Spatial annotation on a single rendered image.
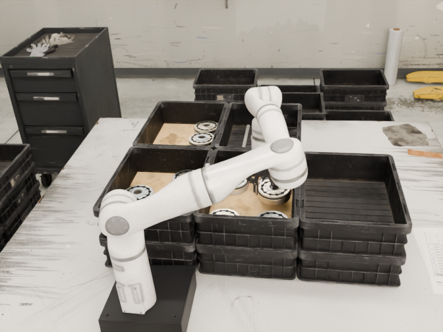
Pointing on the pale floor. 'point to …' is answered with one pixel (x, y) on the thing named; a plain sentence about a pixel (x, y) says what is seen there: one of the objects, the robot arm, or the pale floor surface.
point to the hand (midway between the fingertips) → (264, 189)
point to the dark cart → (60, 93)
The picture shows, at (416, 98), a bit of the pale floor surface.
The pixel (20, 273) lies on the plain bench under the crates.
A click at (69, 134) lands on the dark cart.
